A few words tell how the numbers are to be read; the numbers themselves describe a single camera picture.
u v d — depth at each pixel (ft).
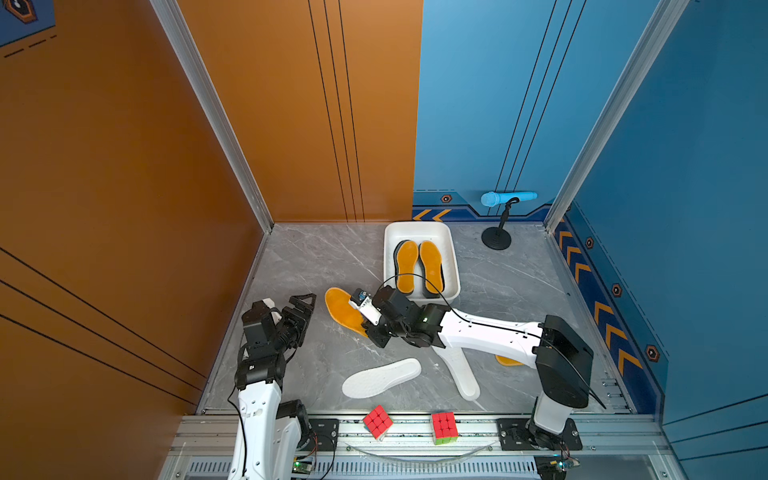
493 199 3.08
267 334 1.91
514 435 2.37
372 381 2.70
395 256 3.57
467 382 2.65
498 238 3.79
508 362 1.64
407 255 3.55
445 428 2.31
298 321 2.28
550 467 2.32
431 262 3.46
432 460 2.32
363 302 2.24
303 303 2.34
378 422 2.34
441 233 3.78
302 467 2.29
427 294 3.18
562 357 1.41
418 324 1.96
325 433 2.40
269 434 1.57
